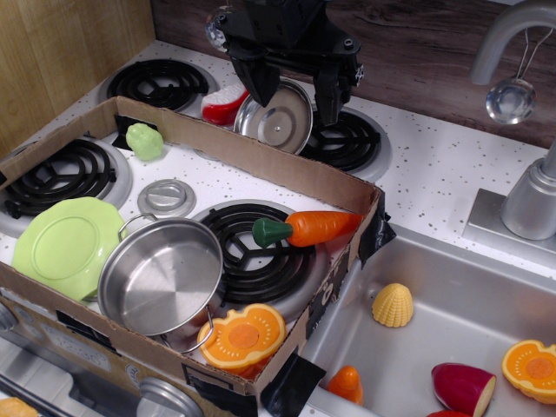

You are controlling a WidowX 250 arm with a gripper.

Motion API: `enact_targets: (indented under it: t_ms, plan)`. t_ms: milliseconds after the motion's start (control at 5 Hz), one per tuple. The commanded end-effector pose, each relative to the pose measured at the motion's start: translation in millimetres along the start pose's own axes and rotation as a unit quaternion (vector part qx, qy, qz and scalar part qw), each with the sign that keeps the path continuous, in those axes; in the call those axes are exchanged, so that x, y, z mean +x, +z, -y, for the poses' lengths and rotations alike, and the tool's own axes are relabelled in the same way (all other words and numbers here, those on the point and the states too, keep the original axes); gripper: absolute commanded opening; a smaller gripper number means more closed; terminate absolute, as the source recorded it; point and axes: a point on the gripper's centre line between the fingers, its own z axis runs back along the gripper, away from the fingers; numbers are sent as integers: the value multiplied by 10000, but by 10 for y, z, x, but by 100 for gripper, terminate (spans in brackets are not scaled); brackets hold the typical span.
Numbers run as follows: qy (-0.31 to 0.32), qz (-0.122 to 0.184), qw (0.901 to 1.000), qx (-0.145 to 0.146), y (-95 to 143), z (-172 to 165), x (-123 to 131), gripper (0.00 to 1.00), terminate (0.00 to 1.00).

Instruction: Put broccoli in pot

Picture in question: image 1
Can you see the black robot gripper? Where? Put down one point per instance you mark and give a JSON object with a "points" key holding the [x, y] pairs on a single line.
{"points": [[263, 37]]}

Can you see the light green toy broccoli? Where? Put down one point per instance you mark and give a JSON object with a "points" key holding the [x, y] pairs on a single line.
{"points": [[144, 141]]}

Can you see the stainless steel pot lid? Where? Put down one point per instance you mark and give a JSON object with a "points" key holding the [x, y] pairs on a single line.
{"points": [[285, 123]]}

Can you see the red white toy radish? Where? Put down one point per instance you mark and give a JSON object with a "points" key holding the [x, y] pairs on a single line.
{"points": [[222, 106]]}

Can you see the hanging silver skimmer spoon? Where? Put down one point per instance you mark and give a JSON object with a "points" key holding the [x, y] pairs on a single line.
{"points": [[215, 36]]}

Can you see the black rear right burner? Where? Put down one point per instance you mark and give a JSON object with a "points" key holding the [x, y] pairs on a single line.
{"points": [[356, 144]]}

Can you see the black burner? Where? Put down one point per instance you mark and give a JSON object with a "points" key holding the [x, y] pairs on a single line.
{"points": [[280, 275], [84, 167], [356, 144], [162, 83]]}

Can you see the black rear left burner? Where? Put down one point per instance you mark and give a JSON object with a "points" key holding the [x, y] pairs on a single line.
{"points": [[162, 83]]}

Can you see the orange toy carrot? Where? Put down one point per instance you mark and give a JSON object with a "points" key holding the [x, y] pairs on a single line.
{"points": [[306, 228]]}

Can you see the silver stove centre knob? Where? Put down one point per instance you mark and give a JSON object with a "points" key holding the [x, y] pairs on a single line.
{"points": [[167, 198]]}

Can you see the brown cardboard fence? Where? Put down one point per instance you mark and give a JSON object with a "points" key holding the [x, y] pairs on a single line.
{"points": [[45, 319]]}

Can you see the black front right burner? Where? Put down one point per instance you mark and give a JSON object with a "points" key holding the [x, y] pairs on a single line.
{"points": [[280, 275]]}

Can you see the hanging silver ladle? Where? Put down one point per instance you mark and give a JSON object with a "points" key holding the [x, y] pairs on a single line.
{"points": [[513, 100]]}

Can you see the black front left burner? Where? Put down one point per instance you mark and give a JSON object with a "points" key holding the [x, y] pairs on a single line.
{"points": [[84, 167]]}

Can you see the yellow toy corn piece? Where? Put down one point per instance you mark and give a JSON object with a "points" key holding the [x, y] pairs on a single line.
{"points": [[393, 306]]}

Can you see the orange toy pumpkin half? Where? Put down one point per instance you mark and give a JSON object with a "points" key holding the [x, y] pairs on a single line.
{"points": [[243, 342], [529, 366]]}

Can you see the silver kitchen faucet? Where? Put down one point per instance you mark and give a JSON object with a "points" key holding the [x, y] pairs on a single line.
{"points": [[521, 223]]}

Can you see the light green plastic plate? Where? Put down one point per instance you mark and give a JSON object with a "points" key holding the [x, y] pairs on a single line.
{"points": [[66, 246]]}

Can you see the small orange toy bottle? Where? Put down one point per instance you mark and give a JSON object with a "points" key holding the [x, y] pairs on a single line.
{"points": [[346, 383]]}

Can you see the silver oven knob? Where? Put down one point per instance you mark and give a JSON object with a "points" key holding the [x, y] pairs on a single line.
{"points": [[159, 398]]}

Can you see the purple toy sweet potato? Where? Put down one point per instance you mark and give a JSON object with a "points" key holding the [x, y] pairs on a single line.
{"points": [[462, 388]]}

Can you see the red toy piece bottom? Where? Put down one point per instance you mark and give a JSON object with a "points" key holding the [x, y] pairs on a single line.
{"points": [[448, 413]]}

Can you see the yellow toy piece corner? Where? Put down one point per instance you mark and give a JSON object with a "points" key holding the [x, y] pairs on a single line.
{"points": [[14, 407]]}

